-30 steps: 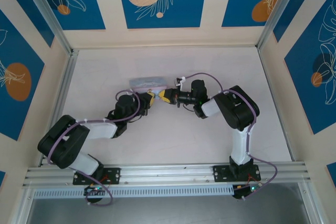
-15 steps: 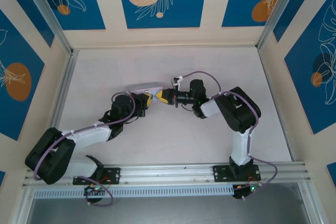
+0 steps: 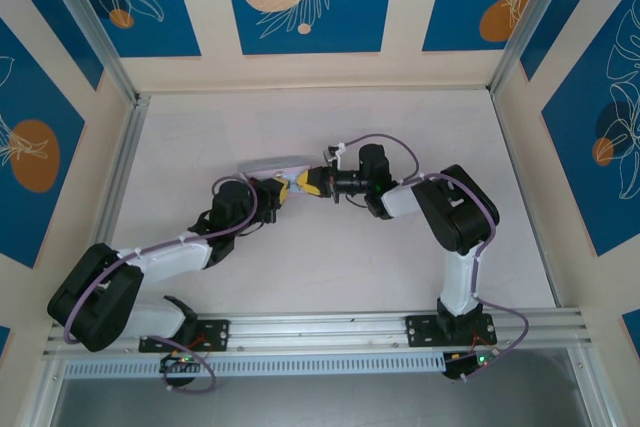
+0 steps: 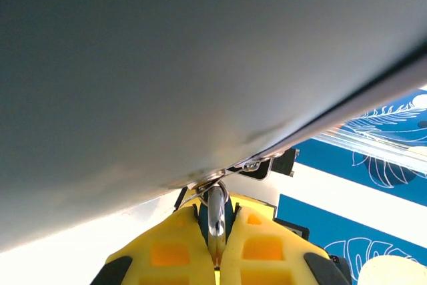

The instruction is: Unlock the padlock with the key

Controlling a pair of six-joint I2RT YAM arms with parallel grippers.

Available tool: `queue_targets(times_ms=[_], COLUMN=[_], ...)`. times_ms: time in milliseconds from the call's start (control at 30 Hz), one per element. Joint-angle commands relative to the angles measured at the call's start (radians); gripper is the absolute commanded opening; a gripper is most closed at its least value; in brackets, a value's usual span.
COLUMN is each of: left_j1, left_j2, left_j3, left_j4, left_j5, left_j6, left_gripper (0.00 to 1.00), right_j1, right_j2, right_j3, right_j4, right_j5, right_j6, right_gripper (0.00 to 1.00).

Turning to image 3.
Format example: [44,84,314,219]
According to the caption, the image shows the controller board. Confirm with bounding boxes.
[443,350,495,382]
[159,352,202,379]

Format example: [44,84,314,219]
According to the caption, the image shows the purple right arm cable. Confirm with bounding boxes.
[342,133,531,384]

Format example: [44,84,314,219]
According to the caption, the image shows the grey slotted cable duct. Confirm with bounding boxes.
[62,350,449,380]

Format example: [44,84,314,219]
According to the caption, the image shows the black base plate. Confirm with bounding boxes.
[405,313,497,348]
[138,319,231,354]

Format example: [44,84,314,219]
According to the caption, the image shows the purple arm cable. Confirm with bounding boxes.
[62,175,262,394]
[342,133,531,384]

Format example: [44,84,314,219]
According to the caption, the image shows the right controller board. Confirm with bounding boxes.
[443,350,495,382]

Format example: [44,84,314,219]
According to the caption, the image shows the aluminium table side rail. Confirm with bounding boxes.
[72,94,151,319]

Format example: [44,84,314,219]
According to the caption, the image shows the left controller board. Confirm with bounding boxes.
[159,352,202,379]

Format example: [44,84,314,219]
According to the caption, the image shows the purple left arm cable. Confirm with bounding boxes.
[62,175,262,394]

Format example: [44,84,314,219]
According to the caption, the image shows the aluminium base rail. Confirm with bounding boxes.
[44,309,594,359]

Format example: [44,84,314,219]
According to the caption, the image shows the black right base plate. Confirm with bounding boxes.
[405,313,497,348]

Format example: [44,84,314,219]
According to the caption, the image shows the aluminium frame post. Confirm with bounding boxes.
[35,0,151,109]
[488,0,615,98]

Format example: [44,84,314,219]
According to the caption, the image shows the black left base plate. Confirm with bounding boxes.
[138,319,231,354]

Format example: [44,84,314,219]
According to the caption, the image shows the clear plastic bag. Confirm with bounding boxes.
[235,156,314,186]

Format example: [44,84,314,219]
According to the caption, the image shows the thin black left gripper wire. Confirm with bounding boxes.
[233,220,267,239]

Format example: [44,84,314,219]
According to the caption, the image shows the red wire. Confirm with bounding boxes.
[174,330,215,353]

